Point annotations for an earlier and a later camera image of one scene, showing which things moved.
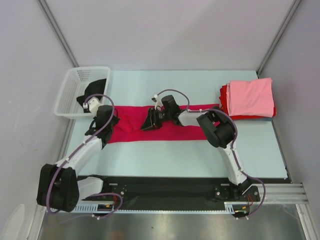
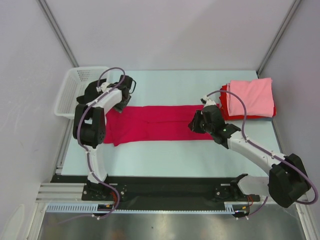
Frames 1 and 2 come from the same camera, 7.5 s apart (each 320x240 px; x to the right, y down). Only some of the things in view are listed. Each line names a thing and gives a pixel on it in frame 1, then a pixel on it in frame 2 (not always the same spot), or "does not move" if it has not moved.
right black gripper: x=155 y=117 to x=198 y=122
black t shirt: x=96 y=87 does not move
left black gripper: x=115 y=119 to x=119 y=107
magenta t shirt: x=132 y=118 does not move
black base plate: x=175 y=192 does not move
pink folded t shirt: x=250 y=98 does not move
